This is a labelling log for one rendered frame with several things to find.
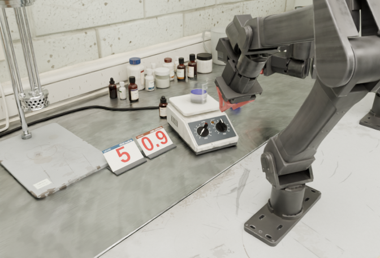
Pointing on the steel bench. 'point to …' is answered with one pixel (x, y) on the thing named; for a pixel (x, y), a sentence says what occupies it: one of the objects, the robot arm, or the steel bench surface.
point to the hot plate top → (181, 103)
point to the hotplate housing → (178, 121)
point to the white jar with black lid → (204, 63)
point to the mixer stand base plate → (50, 159)
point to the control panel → (215, 135)
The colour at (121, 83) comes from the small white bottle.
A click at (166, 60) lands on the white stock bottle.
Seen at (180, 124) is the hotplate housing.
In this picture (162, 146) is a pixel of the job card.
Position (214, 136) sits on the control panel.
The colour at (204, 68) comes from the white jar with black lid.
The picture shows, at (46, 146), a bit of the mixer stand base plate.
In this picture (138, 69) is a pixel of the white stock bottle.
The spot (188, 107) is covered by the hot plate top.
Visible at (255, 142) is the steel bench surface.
